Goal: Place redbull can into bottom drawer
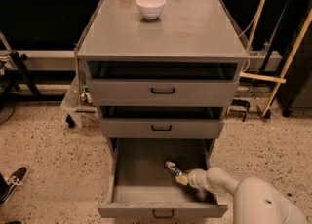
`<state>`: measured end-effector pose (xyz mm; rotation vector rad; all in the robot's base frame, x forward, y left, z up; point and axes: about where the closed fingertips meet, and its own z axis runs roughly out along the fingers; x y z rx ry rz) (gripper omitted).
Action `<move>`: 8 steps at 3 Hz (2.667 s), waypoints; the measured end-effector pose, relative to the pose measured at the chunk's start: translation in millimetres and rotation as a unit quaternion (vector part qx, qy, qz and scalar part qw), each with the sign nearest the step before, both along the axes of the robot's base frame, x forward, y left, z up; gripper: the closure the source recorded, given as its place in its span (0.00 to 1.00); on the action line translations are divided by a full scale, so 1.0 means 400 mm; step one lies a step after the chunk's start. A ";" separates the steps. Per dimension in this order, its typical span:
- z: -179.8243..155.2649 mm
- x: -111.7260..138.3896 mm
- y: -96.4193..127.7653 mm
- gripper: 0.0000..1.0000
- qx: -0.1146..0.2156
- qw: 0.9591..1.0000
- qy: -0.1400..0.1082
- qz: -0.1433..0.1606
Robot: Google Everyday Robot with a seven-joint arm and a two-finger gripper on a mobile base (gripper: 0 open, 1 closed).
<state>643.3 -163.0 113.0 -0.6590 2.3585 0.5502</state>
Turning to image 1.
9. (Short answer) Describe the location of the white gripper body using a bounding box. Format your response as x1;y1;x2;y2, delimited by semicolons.
187;168;209;189

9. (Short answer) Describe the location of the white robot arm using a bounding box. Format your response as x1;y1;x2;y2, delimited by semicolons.
174;168;307;224

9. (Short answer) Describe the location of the grey bottom drawer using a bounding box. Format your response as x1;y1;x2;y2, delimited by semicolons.
97;138;228;219

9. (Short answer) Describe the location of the grey drawer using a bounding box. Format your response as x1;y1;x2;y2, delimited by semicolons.
97;138;228;219
100;106;224;139
85;61;241;107

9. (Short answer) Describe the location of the grey middle drawer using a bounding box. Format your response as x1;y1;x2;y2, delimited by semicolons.
100;106;224;139

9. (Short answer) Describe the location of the grey drawer cabinet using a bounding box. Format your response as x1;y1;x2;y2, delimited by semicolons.
73;0;251;158

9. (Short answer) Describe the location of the grey top drawer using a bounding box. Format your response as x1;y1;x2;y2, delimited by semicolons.
85;61;241;107

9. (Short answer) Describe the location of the clear plastic bin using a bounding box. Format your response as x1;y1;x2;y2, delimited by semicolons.
59;75;98;129

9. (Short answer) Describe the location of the white bowl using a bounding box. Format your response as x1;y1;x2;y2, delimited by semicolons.
136;0;166;20

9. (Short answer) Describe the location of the black metal stand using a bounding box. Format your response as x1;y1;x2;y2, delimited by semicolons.
0;31;43;100

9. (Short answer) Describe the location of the wooden easel frame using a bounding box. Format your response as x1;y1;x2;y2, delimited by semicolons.
240;0;312;118

